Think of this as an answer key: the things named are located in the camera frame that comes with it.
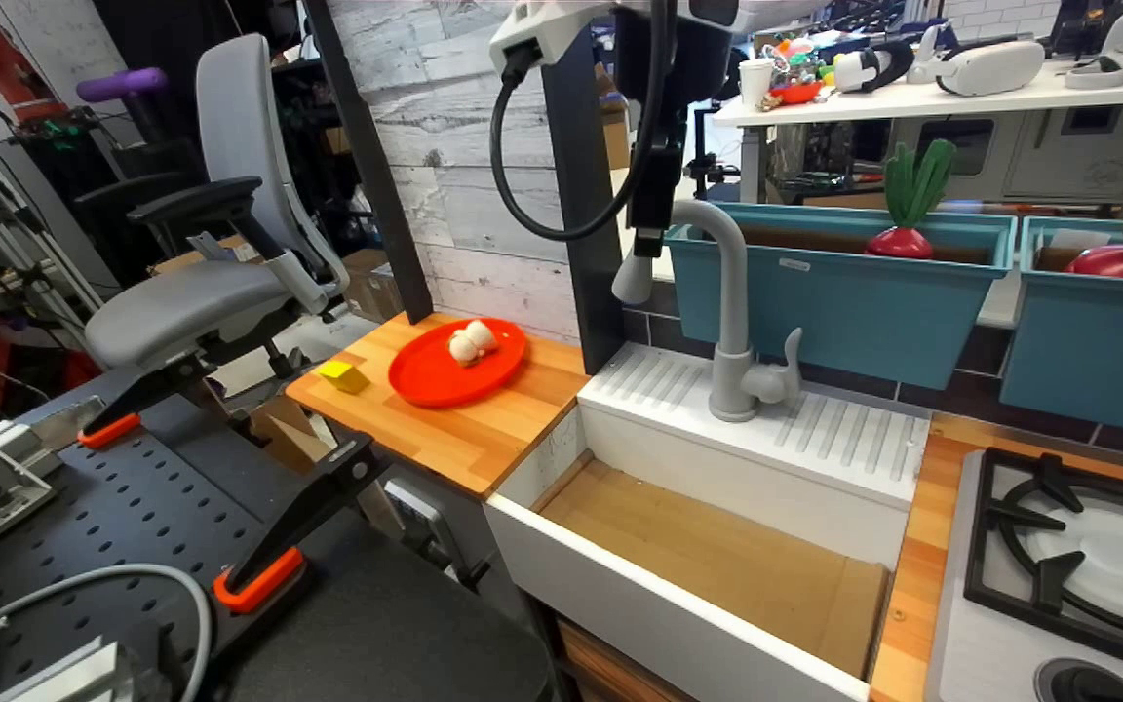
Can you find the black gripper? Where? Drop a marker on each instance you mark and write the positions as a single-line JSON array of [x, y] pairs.
[[682, 65]]

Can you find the gray toy faucet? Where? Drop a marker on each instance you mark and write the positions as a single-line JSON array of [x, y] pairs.
[[733, 326]]

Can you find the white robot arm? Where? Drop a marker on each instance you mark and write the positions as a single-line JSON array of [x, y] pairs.
[[547, 24]]

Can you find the white toy sink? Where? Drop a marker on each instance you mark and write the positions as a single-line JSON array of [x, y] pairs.
[[718, 453]]

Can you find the white mug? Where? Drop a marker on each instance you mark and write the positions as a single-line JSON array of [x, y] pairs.
[[760, 84]]

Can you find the grey wood panel divider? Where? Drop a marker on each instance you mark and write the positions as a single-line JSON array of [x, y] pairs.
[[457, 157]]

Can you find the teal planter box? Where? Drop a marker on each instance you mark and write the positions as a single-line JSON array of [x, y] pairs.
[[1094, 344], [847, 305]]

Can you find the white toy food piece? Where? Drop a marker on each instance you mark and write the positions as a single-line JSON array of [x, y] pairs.
[[471, 340]]

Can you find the red round plate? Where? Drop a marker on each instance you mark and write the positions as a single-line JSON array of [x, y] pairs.
[[439, 377]]

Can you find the white background table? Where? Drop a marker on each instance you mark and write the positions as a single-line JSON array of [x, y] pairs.
[[925, 101]]

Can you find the wooden toy kitchen counter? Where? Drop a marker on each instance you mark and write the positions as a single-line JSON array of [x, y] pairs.
[[457, 433]]

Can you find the yellow block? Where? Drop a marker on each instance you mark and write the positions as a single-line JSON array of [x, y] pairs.
[[344, 377]]

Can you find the white headset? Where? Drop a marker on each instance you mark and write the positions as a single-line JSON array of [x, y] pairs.
[[991, 65]]

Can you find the gray office chair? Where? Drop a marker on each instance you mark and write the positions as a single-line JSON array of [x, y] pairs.
[[236, 143]]

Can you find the toy gas stove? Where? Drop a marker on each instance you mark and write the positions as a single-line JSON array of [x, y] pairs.
[[1108, 547]]

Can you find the black perforated board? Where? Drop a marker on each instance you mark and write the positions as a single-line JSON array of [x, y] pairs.
[[79, 520]]

